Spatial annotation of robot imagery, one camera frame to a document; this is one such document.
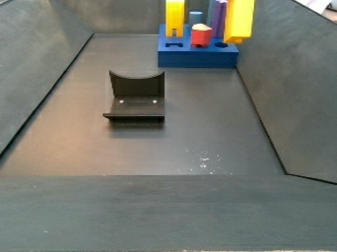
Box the small yellow arch block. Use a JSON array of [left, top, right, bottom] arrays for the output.
[[223, 0, 255, 43]]

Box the black curved fixture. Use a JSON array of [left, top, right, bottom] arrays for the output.
[[103, 72, 164, 120]]

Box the blue shape sorter base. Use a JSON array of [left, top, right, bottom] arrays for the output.
[[158, 24, 238, 68]]

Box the red pentagon block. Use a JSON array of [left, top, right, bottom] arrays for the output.
[[191, 24, 211, 47]]

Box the light blue cylinder block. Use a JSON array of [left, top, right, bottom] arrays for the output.
[[188, 11, 203, 26]]

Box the tall yellow rectangular block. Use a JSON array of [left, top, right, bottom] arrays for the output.
[[166, 0, 184, 37]]

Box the purple star block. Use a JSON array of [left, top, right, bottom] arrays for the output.
[[211, 0, 227, 38]]

